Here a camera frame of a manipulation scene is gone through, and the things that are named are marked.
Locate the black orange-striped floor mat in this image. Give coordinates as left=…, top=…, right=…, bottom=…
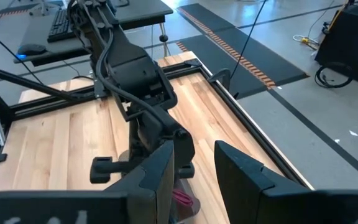
left=177, top=2, right=310, bottom=88
left=175, top=29, right=275, bottom=101

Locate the white cable bundle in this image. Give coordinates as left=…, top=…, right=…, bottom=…
left=292, top=33, right=321, bottom=51

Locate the black aluminium table frame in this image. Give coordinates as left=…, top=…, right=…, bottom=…
left=0, top=57, right=315, bottom=200

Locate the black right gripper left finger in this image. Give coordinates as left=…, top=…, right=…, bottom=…
left=0, top=139, right=175, bottom=224

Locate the black coiled cable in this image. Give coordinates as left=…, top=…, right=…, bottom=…
left=314, top=61, right=354, bottom=90

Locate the black computer mouse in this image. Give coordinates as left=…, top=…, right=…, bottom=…
left=16, top=43, right=48, bottom=60

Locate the red braided cable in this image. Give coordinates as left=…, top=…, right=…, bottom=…
left=171, top=188, right=195, bottom=208

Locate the black cabinet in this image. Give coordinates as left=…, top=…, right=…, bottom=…
left=314, top=3, right=358, bottom=87

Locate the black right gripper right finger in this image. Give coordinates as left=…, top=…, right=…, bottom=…
left=214, top=139, right=358, bottom=224

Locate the thin black hanging cable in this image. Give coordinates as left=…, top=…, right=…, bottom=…
left=228, top=0, right=269, bottom=82

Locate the black keyboard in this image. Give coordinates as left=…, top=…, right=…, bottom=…
left=47, top=6, right=76, bottom=44

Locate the black desk top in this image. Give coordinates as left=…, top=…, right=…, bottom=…
left=110, top=0, right=174, bottom=32
left=13, top=6, right=121, bottom=68

